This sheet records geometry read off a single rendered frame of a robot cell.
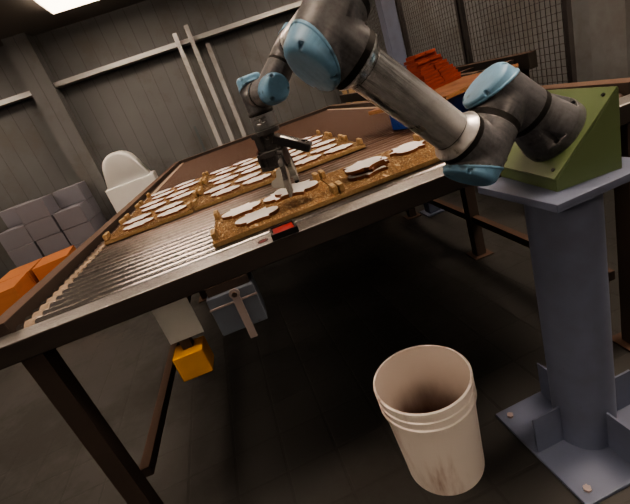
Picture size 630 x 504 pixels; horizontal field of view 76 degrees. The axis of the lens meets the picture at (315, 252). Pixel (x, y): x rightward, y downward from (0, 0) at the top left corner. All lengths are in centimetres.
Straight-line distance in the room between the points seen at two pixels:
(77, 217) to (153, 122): 185
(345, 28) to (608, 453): 138
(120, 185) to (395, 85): 553
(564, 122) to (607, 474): 100
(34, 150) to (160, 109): 187
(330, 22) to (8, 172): 689
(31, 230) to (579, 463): 608
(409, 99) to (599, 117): 43
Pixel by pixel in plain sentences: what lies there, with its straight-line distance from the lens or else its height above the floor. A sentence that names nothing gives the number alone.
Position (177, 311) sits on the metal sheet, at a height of 82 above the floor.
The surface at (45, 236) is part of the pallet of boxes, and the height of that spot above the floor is 62.
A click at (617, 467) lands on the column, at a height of 1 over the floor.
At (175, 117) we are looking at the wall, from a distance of 688.
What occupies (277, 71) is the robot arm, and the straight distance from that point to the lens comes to 115.
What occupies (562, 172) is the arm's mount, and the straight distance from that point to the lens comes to 105.
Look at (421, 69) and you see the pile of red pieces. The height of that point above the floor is 115.
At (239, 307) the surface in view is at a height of 78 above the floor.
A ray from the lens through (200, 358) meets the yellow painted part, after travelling 123.
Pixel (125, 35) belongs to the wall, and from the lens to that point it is 704.
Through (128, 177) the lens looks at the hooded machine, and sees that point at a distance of 616.
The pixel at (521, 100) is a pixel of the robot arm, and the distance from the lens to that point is 101.
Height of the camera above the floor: 125
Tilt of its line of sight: 21 degrees down
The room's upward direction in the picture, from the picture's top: 20 degrees counter-clockwise
